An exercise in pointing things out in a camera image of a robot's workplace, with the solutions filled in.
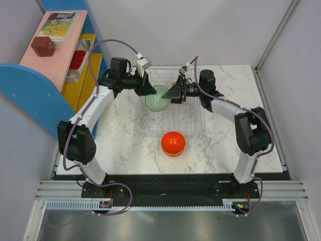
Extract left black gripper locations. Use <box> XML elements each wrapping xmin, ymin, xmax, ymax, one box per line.
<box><xmin>121</xmin><ymin>69</ymin><xmax>156</xmax><ymax>97</ymax></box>

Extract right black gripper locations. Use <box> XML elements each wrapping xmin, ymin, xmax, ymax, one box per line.
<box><xmin>162</xmin><ymin>75</ymin><xmax>204</xmax><ymax>105</ymax></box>

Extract celadon green ceramic bowl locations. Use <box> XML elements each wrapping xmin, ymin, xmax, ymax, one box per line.
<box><xmin>145</xmin><ymin>85</ymin><xmax>171</xmax><ymax>111</ymax></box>

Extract white wire dish rack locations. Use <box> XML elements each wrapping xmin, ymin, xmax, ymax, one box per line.
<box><xmin>138</xmin><ymin>66</ymin><xmax>204</xmax><ymax>136</ymax></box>

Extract red plastic bowl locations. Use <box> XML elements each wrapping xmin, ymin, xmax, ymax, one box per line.
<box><xmin>161</xmin><ymin>132</ymin><xmax>186</xmax><ymax>153</ymax></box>

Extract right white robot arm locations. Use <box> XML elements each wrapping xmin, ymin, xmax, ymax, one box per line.
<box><xmin>162</xmin><ymin>69</ymin><xmax>274</xmax><ymax>198</ymax></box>

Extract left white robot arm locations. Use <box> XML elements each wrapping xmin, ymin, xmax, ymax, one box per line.
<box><xmin>57</xmin><ymin>57</ymin><xmax>156</xmax><ymax>197</ymax></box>

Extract orange bottom stacked bowl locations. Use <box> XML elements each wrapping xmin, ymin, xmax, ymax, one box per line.
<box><xmin>166</xmin><ymin>153</ymin><xmax>182</xmax><ymax>157</ymax></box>

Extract yellow plastic bowl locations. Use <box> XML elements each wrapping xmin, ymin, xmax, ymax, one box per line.
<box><xmin>163</xmin><ymin>149</ymin><xmax>184</xmax><ymax>154</ymax></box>

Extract red white book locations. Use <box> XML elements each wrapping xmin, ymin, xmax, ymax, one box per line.
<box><xmin>65</xmin><ymin>38</ymin><xmax>92</xmax><ymax>83</ymax></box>

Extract blue pink yellow shelf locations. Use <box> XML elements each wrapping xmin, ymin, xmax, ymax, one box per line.
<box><xmin>1</xmin><ymin>1</ymin><xmax>96</xmax><ymax>138</ymax></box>

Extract yellow cover book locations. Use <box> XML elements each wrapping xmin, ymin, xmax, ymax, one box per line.
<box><xmin>38</xmin><ymin>12</ymin><xmax>80</xmax><ymax>46</ymax></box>

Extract brown cube box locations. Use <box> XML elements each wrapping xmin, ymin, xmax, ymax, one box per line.
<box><xmin>31</xmin><ymin>37</ymin><xmax>57</xmax><ymax>57</ymax></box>

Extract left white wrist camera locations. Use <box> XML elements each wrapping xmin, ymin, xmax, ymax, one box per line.
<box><xmin>136</xmin><ymin>57</ymin><xmax>152</xmax><ymax>77</ymax></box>

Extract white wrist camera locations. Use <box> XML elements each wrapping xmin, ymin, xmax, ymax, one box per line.
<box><xmin>179</xmin><ymin>66</ymin><xmax>190</xmax><ymax>79</ymax></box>
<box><xmin>136</xmin><ymin>57</ymin><xmax>152</xmax><ymax>77</ymax></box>

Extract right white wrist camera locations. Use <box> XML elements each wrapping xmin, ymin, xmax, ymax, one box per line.
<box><xmin>179</xmin><ymin>66</ymin><xmax>190</xmax><ymax>79</ymax></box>

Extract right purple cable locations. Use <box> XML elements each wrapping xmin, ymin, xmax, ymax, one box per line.
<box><xmin>186</xmin><ymin>55</ymin><xmax>276</xmax><ymax>217</ymax></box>

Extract purple cable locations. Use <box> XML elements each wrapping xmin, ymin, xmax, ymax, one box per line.
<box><xmin>186</xmin><ymin>55</ymin><xmax>276</xmax><ymax>217</ymax></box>
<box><xmin>45</xmin><ymin>39</ymin><xmax>143</xmax><ymax>228</ymax></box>

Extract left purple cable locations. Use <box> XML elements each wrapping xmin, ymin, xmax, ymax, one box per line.
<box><xmin>45</xmin><ymin>39</ymin><xmax>143</xmax><ymax>228</ymax></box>

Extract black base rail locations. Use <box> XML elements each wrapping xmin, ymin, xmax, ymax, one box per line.
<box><xmin>81</xmin><ymin>172</ymin><xmax>259</xmax><ymax>201</ymax></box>

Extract white slotted cable duct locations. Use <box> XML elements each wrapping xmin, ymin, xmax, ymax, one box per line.
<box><xmin>47</xmin><ymin>200</ymin><xmax>235</xmax><ymax>211</ymax></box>

